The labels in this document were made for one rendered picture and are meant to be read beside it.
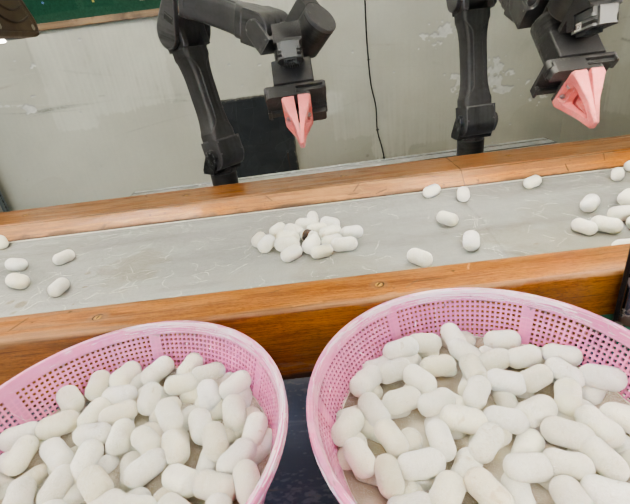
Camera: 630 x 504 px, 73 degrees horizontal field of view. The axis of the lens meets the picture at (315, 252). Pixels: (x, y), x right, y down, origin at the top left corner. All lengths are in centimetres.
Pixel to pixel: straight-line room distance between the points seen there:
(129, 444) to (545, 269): 42
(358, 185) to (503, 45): 218
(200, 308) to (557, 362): 34
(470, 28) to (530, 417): 86
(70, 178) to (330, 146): 159
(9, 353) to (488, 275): 50
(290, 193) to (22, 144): 243
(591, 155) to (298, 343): 65
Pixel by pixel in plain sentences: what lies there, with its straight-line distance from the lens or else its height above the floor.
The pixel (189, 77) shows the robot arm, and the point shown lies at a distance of 102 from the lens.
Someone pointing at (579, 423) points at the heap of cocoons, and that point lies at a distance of 37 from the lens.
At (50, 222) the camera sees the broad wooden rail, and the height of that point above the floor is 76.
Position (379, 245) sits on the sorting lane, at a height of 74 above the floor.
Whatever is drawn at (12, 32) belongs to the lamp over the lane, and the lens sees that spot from 57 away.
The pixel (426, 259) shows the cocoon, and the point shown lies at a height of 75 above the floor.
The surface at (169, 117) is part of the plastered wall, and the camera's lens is 271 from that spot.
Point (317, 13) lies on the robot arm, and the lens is 78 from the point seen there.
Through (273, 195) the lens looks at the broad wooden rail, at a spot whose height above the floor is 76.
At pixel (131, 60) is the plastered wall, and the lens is 273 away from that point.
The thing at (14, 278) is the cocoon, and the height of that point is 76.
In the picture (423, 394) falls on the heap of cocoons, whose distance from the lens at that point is 37.
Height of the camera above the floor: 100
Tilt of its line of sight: 27 degrees down
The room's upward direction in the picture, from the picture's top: 7 degrees counter-clockwise
